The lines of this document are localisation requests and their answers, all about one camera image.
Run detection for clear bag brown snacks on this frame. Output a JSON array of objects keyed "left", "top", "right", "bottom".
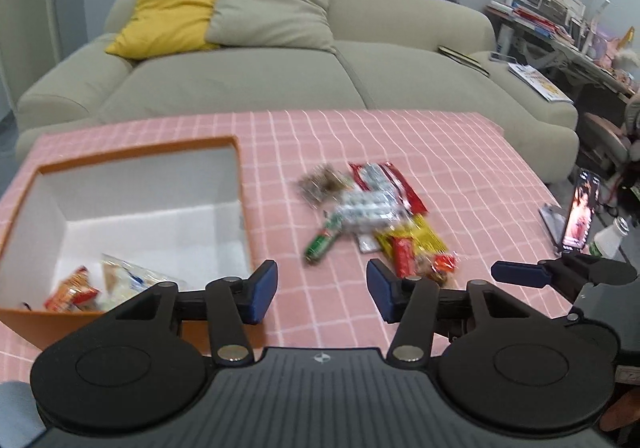
[{"left": 296, "top": 164, "right": 352, "bottom": 207}]

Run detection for yellow cushion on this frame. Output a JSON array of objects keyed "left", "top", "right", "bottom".
[{"left": 105, "top": 0, "right": 219, "bottom": 61}]

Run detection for red foil snack bag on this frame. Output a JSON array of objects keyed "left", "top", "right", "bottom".
[{"left": 348, "top": 162, "right": 428, "bottom": 216}]

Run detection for cluttered desk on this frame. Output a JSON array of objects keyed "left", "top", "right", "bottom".
[{"left": 485, "top": 0, "right": 636, "bottom": 99}]

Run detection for beige sofa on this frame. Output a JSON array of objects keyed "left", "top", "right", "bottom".
[{"left": 15, "top": 0, "right": 579, "bottom": 183}]

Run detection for beige cushion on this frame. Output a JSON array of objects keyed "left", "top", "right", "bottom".
[{"left": 205, "top": 0, "right": 334, "bottom": 52}]

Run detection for white plastic bottle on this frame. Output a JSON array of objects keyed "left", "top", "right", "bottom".
[{"left": 588, "top": 217, "right": 629, "bottom": 259}]

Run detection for pink office chair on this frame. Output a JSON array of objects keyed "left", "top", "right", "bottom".
[{"left": 586, "top": 93, "right": 639, "bottom": 183}]

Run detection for red french fries snack bag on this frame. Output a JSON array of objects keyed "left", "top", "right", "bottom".
[{"left": 44, "top": 266, "right": 100, "bottom": 312}]

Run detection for yellow snack packet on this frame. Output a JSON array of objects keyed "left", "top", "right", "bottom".
[{"left": 374, "top": 215, "right": 458, "bottom": 286}]

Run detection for smartphone on stand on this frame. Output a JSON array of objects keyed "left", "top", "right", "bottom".
[{"left": 559, "top": 169, "right": 601, "bottom": 253}]

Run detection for pink checkered tablecloth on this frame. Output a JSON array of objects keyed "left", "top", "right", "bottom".
[{"left": 0, "top": 110, "right": 575, "bottom": 384}]

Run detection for green snack stick packet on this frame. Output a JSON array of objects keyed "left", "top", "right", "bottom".
[{"left": 304, "top": 219, "right": 343, "bottom": 265}]

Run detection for green white chips bag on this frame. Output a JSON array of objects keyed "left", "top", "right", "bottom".
[{"left": 98, "top": 254, "right": 191, "bottom": 311}]

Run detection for orange cardboard box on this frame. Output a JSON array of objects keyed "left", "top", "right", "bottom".
[{"left": 1, "top": 136, "right": 255, "bottom": 350}]

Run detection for clear bag white balls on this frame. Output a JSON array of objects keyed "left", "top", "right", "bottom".
[{"left": 326, "top": 190, "right": 409, "bottom": 233}]

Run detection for door with black handle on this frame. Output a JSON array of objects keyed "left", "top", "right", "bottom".
[{"left": 1, "top": 0, "right": 61, "bottom": 106}]

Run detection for magazine on sofa arm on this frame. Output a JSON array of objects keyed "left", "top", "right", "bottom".
[{"left": 508, "top": 63, "right": 573, "bottom": 103}]

